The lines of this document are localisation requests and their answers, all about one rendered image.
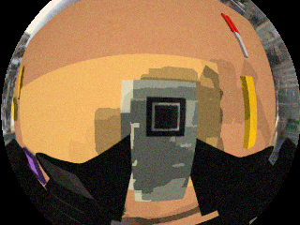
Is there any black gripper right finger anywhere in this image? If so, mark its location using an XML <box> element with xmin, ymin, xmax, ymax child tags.
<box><xmin>190</xmin><ymin>138</ymin><xmax>274</xmax><ymax>216</ymax></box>

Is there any purple rectangular tray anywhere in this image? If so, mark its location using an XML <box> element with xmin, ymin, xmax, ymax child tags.
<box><xmin>23</xmin><ymin>146</ymin><xmax>46</xmax><ymax>185</ymax></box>

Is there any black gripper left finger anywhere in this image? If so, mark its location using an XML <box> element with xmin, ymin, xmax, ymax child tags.
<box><xmin>35</xmin><ymin>134</ymin><xmax>132</xmax><ymax>222</ymax></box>

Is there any light orange panel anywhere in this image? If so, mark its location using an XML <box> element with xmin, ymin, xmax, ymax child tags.
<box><xmin>20</xmin><ymin>53</ymin><xmax>220</xmax><ymax>164</ymax></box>

